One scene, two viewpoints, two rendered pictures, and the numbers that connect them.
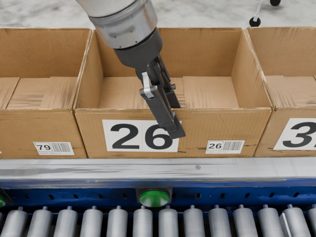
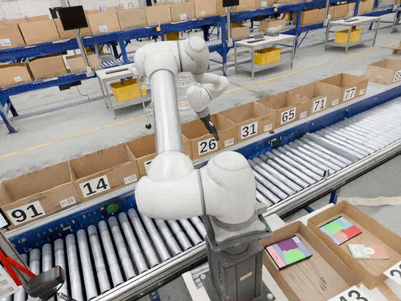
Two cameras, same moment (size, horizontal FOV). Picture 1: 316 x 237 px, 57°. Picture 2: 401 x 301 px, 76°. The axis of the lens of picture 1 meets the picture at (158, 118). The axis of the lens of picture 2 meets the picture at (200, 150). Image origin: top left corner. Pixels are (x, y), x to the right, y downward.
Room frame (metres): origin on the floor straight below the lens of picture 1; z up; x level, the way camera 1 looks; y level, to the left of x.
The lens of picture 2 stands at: (-1.07, 0.77, 1.94)
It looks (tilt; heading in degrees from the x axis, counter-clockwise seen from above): 32 degrees down; 335
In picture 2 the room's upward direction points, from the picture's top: 6 degrees counter-clockwise
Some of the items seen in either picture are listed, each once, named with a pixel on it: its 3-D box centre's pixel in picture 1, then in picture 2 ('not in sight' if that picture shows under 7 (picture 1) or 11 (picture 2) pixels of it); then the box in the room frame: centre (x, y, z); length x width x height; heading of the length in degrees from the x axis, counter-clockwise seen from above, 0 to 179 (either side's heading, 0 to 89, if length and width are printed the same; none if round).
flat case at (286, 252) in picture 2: not in sight; (287, 251); (-0.48, 0.08, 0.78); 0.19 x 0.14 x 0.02; 81
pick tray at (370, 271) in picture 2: not in sight; (355, 239); (-0.62, -0.24, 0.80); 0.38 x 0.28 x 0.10; 178
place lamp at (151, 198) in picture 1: (154, 200); not in sight; (0.31, 0.01, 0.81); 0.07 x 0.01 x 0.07; 91
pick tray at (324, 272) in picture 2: not in sight; (302, 264); (-0.59, 0.09, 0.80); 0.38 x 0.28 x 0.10; 174
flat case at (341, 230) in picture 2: not in sight; (338, 230); (-0.53, -0.25, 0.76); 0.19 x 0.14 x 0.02; 87
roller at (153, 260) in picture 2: not in sight; (142, 235); (0.07, 0.69, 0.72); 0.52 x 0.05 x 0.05; 1
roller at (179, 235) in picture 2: not in sight; (172, 221); (0.07, 0.49, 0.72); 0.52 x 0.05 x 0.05; 1
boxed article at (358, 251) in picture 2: not in sight; (367, 251); (-0.68, -0.26, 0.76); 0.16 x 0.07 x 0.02; 57
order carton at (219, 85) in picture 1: (169, 90); (205, 135); (0.53, -0.03, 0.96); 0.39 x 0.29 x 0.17; 90
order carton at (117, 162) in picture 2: not in sight; (104, 170); (0.53, 0.76, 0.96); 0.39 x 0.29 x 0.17; 91
